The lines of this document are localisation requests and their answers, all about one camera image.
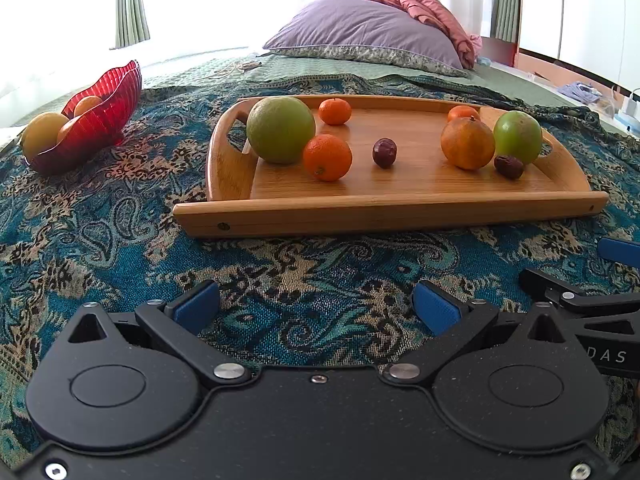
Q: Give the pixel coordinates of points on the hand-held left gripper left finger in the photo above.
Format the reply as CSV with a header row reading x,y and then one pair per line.
x,y
197,302

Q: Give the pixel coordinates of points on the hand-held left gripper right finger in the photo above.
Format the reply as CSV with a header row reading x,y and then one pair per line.
x,y
437,309

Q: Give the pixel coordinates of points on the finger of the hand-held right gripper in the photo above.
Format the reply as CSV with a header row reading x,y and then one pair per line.
x,y
590,297
620,250

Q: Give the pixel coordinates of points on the wooden tray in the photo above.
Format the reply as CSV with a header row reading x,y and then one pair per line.
x,y
400,185

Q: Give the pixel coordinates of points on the dark brown date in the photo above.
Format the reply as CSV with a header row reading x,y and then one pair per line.
x,y
384,152
509,166

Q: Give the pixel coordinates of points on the small orange mandarin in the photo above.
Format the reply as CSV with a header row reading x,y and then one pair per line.
x,y
462,112
327,157
335,111

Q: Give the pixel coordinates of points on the blue patterned blanket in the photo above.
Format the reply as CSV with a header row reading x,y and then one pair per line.
x,y
125,240

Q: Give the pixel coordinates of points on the white device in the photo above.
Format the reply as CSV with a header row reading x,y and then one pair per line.
x,y
631,110

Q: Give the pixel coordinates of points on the green apple right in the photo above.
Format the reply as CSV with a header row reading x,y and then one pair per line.
x,y
519,135

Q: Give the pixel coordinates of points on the purple garment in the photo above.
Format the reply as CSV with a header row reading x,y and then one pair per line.
x,y
580,92

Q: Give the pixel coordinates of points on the green bedspread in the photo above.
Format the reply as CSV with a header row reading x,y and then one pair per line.
x,y
525,90

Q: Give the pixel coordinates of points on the large green orange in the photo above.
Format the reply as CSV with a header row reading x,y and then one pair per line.
x,y
280,130

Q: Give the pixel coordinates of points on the red glass bowl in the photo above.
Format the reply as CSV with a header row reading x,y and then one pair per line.
x,y
105,115

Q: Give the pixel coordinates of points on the orange fruit in bowl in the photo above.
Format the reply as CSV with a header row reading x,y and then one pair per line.
x,y
87,105
67,132

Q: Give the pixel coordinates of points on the yellow citrus fruit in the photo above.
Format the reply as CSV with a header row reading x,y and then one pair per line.
x,y
42,135

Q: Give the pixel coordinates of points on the small blue item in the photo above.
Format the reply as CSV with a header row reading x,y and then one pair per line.
x,y
484,61

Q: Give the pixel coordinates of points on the white wardrobe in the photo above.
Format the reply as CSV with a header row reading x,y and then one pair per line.
x,y
590,10

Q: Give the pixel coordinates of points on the small brown item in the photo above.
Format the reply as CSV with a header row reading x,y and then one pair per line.
x,y
250,65

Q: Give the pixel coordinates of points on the green curtain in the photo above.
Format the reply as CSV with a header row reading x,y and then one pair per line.
x,y
131,5
506,0

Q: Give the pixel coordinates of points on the purple pillow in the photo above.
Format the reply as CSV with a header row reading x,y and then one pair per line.
x,y
365,30

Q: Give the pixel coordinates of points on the white sheer curtain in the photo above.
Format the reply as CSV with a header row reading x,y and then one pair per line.
x,y
225,0

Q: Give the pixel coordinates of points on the pink quilt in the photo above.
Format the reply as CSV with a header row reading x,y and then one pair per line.
x,y
430,2

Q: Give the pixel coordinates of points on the wooden bed frame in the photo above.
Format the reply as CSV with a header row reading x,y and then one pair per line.
x,y
500,47

